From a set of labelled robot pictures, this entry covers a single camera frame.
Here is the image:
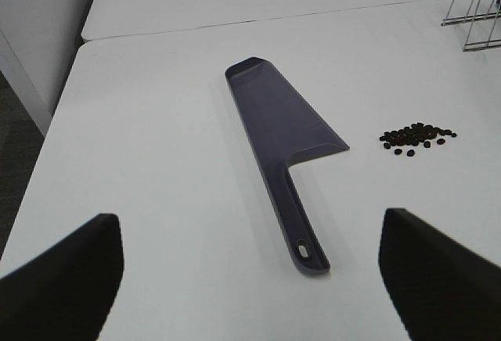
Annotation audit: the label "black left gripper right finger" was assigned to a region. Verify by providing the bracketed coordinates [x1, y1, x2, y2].
[378, 208, 500, 340]

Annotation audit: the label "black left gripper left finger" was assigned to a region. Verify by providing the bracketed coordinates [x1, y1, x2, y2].
[1, 214, 124, 340]

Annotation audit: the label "pile of coffee beans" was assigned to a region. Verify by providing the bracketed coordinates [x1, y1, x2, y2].
[378, 122, 458, 157]

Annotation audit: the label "grey plastic dustpan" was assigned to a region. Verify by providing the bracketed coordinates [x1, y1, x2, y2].
[225, 57, 349, 275]

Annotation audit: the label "metal wire rack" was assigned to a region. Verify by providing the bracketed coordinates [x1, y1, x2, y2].
[440, 0, 500, 52]

